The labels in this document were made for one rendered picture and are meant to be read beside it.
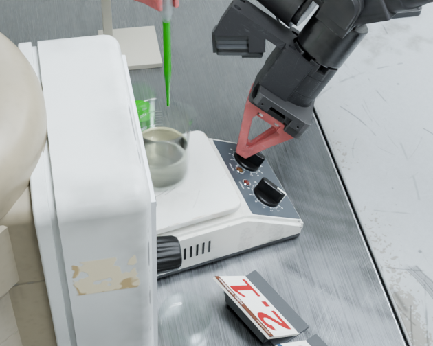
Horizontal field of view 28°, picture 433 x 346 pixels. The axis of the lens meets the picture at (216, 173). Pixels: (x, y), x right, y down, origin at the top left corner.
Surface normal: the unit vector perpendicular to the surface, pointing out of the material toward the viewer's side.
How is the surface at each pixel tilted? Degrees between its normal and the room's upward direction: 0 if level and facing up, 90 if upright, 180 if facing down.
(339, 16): 90
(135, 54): 0
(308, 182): 0
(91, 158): 0
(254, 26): 72
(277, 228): 90
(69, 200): 27
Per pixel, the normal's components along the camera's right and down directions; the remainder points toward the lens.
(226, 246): 0.37, 0.71
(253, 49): -0.17, 0.50
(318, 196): 0.04, -0.66
